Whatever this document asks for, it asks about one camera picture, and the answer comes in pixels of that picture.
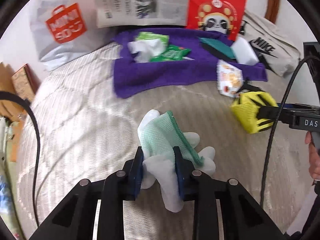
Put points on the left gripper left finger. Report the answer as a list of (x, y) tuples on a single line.
[(123, 185)]

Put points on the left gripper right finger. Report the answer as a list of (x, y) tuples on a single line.
[(194, 185)]

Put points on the mint green white cloth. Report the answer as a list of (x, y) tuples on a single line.
[(158, 135)]

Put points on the green snack packet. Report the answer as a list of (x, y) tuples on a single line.
[(172, 53)]

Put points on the person's right hand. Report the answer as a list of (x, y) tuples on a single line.
[(314, 160)]

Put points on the white Nike bag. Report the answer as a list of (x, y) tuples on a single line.
[(272, 47)]

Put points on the striped bed cover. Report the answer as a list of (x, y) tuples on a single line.
[(88, 132)]

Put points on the orange fruit print packet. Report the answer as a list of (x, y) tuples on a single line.
[(229, 79)]

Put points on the white sponge block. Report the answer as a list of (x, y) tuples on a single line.
[(243, 52)]

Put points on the teal scrubbing pad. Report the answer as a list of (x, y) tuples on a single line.
[(217, 49)]

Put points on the purple towel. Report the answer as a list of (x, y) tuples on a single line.
[(131, 78)]

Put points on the red panda paper bag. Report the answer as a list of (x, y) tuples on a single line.
[(224, 16)]

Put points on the white tissue cloth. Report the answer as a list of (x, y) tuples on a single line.
[(146, 50)]

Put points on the brown patterned box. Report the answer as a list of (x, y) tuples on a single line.
[(25, 83)]

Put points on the green tissue pack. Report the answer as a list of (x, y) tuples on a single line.
[(146, 35)]

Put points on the white Miniso shopping bag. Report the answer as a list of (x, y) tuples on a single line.
[(64, 30)]

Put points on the newspaper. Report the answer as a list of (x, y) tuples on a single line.
[(111, 13)]

